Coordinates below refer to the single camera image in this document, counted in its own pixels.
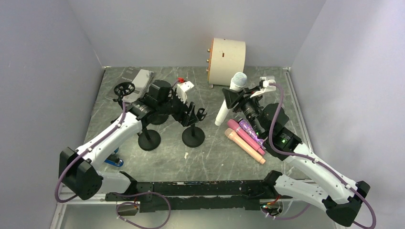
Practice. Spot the purple glitter microphone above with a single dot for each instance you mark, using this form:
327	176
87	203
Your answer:
245	125

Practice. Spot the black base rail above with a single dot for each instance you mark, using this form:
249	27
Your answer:
191	195

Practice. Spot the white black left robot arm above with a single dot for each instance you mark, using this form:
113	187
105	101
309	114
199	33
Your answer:
78	168

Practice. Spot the white microphone silver grille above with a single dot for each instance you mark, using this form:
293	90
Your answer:
237	83

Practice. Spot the blue box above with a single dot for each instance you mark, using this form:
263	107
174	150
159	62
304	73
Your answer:
114	160

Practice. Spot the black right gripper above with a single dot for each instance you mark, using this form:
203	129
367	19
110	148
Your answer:
237	98

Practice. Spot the grey white booklet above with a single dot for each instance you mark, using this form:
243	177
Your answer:
141	79

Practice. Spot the cream cylindrical speaker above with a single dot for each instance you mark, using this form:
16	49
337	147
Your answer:
226	57

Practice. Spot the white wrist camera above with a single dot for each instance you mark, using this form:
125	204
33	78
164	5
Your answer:
266	84
182	87

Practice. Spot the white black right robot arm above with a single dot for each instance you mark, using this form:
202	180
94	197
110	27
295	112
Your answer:
339	196

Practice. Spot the pink microphone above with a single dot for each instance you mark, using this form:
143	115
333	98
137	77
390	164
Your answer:
244	135

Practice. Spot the black tripod shock-mount stand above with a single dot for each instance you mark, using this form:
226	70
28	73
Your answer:
121	90

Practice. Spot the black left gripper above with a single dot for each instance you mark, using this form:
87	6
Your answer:
182	109

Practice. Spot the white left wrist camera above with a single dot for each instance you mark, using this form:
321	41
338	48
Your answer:
182	87

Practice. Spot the peach microphone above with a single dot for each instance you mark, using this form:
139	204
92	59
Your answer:
232	135

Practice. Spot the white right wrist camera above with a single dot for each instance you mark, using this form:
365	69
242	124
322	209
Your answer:
266	84

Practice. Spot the black round-base mic stand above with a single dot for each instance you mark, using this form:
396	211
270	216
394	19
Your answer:
158	119
194	136
148	139

